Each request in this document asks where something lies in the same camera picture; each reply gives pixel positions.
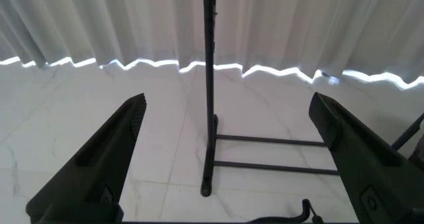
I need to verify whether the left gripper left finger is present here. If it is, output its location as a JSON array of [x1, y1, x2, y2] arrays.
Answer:
[[25, 92, 148, 224]]

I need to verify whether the black clothes rack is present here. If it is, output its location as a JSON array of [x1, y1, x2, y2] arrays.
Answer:
[[200, 0, 424, 198]]

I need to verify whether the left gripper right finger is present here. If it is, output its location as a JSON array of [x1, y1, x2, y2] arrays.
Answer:
[[308, 91, 424, 224]]

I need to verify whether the white curtain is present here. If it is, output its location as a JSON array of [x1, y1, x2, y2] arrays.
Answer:
[[0, 0, 424, 91]]

